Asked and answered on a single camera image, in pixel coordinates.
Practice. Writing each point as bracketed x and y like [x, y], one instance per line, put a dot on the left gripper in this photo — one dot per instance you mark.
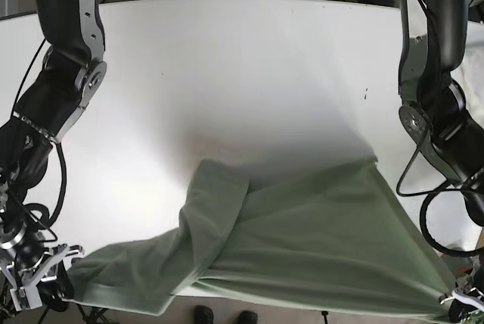
[465, 303]

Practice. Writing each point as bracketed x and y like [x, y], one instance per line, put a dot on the sage green T-shirt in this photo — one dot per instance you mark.
[336, 240]

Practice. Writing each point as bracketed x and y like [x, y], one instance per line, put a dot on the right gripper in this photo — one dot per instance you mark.
[23, 239]

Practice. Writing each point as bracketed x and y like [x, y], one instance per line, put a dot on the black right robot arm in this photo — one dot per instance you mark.
[73, 68]

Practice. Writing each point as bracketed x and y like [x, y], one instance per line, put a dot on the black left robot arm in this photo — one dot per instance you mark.
[433, 110]

